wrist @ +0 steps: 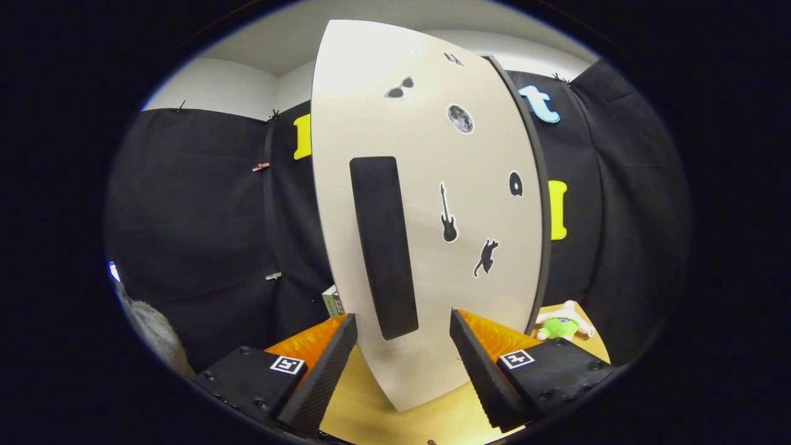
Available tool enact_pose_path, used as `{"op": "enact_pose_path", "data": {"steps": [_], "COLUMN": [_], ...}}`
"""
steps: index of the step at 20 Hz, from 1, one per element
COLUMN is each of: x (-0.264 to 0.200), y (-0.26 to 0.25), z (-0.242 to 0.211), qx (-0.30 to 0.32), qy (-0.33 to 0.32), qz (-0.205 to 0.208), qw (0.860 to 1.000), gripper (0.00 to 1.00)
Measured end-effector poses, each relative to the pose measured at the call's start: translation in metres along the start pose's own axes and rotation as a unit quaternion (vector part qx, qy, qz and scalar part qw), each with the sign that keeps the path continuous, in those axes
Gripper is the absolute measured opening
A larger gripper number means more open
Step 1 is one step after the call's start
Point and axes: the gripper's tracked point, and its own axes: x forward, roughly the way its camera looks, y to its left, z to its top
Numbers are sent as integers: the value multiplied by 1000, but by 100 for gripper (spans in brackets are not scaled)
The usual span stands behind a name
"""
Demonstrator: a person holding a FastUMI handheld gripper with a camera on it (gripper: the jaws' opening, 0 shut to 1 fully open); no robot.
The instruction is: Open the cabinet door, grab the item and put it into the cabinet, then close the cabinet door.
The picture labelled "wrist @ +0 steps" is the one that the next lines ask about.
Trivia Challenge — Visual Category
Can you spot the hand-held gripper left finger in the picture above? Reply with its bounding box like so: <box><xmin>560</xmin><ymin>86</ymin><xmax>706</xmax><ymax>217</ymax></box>
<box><xmin>192</xmin><ymin>313</ymin><xmax>359</xmax><ymax>438</ymax></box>

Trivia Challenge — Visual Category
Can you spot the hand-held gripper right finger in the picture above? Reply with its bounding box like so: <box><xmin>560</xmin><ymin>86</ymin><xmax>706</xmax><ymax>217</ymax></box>
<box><xmin>449</xmin><ymin>308</ymin><xmax>619</xmax><ymax>433</ymax></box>

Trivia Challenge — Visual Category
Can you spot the white and green plush toy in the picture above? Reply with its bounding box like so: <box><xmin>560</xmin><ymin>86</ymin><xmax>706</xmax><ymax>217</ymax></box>
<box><xmin>535</xmin><ymin>300</ymin><xmax>595</xmax><ymax>342</ymax></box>

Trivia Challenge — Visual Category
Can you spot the grey cabinet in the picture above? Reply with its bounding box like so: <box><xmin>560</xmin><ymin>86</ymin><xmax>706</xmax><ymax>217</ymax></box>
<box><xmin>485</xmin><ymin>54</ymin><xmax>552</xmax><ymax>337</ymax></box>

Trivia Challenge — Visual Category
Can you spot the grey fuzzy cloth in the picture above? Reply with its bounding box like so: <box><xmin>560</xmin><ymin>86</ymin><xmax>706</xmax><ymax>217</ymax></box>
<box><xmin>114</xmin><ymin>281</ymin><xmax>195</xmax><ymax>378</ymax></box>

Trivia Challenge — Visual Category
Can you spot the black backdrop cloth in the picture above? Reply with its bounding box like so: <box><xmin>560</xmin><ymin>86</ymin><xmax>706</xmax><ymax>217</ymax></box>
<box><xmin>104</xmin><ymin>59</ymin><xmax>690</xmax><ymax>371</ymax></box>

